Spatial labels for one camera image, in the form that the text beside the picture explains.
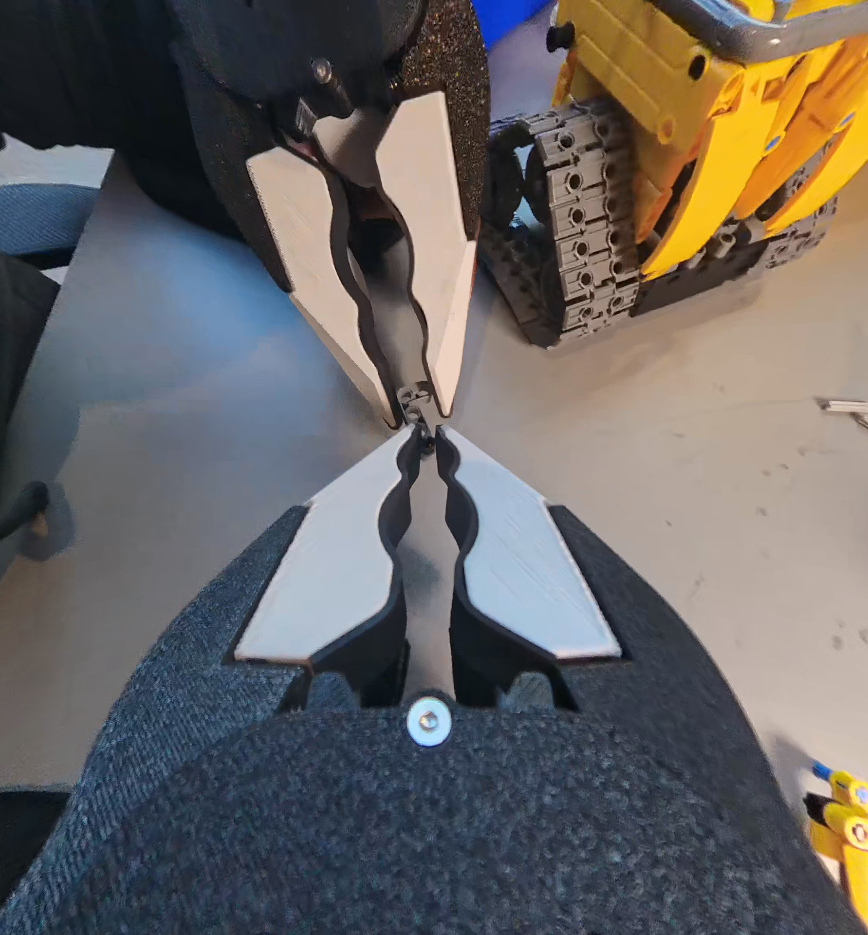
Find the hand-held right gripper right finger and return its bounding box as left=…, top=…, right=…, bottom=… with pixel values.
left=428, top=424, right=625, bottom=691

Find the yellow toy tracked robot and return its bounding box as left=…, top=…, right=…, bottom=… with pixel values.
left=478, top=0, right=868, bottom=349

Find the grey desk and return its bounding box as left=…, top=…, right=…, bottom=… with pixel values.
left=0, top=0, right=868, bottom=935

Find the person's left forearm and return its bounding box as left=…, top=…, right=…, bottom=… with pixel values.
left=0, top=0, right=259, bottom=235

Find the grey bent beam piece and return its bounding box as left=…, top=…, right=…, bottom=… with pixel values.
left=402, top=380, right=438, bottom=428

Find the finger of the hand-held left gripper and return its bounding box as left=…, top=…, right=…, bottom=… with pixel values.
left=380, top=88, right=481, bottom=417
left=244, top=139, right=420, bottom=428

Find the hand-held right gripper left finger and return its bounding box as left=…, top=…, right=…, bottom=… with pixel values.
left=234, top=424, right=435, bottom=691

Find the black dimpled cushion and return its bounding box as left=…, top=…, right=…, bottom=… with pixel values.
left=0, top=786, right=77, bottom=921

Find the blue-grey chair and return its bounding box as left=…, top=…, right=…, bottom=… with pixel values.
left=0, top=183, right=121, bottom=271

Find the small yellow block assembly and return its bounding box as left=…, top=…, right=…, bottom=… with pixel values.
left=802, top=760, right=868, bottom=935

